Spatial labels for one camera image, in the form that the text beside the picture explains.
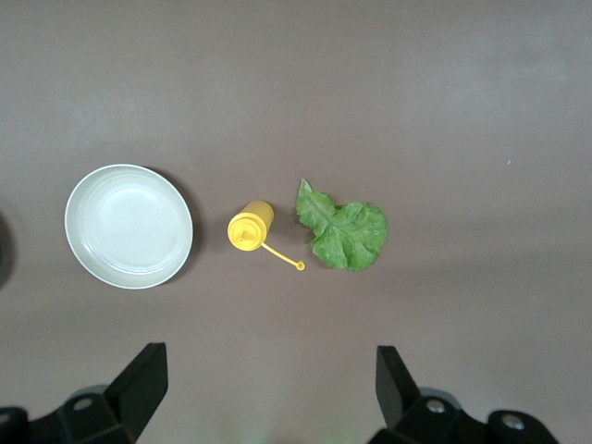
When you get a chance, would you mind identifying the off-white plate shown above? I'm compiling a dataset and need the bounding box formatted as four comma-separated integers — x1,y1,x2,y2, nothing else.
63,163,195,291

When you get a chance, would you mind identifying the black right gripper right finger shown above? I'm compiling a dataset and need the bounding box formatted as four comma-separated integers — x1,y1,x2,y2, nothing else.
369,345,561,444

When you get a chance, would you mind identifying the yellow mustard squeeze bottle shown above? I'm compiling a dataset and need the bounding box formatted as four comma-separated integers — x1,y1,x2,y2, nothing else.
227,199,307,274

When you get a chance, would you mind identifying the blue plate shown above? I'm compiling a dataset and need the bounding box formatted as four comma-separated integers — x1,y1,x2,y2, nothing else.
0,205,16,290

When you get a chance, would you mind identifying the green lettuce leaf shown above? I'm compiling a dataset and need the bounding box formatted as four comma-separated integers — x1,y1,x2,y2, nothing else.
294,178,389,273

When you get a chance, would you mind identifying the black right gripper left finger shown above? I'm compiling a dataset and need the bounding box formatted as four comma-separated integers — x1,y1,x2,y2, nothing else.
0,342,168,444

